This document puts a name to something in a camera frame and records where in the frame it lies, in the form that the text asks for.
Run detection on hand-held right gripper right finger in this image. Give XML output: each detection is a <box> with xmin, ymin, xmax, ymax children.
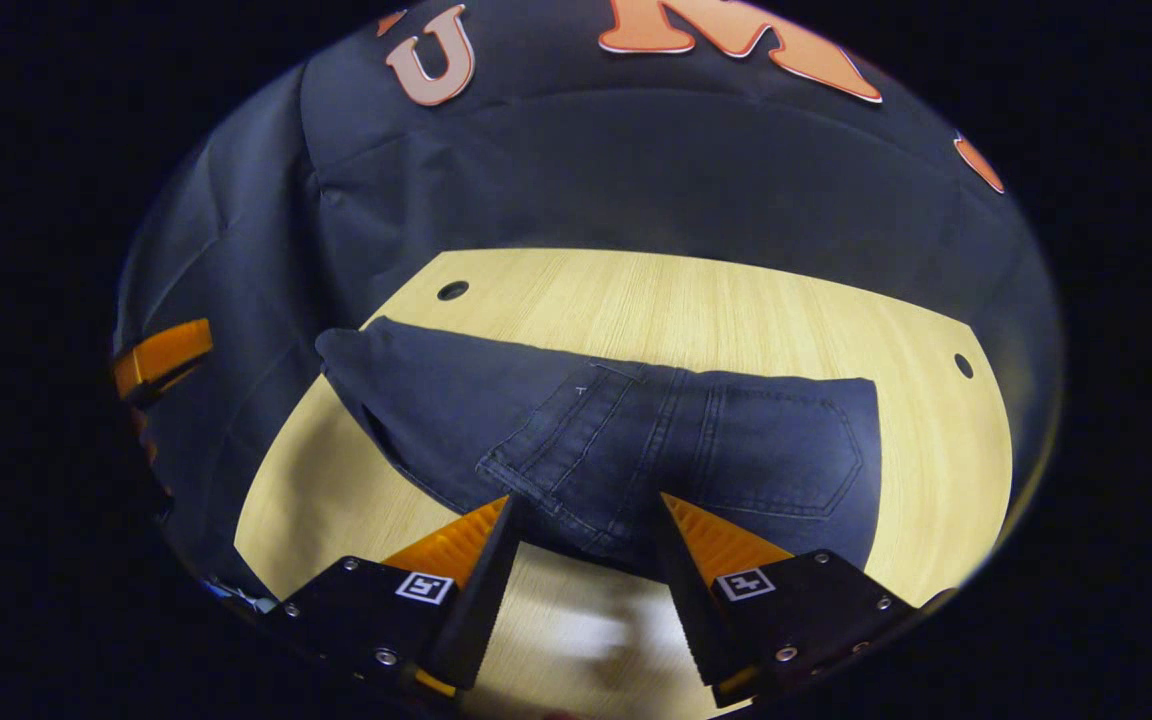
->
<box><xmin>658</xmin><ymin>490</ymin><xmax>922</xmax><ymax>706</ymax></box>

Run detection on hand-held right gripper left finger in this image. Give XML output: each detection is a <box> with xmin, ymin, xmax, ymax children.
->
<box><xmin>261</xmin><ymin>492</ymin><xmax>527</xmax><ymax>701</ymax></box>

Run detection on dark blue jeans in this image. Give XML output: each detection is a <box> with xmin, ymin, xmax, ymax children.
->
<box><xmin>314</xmin><ymin>316</ymin><xmax>883</xmax><ymax>583</ymax></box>

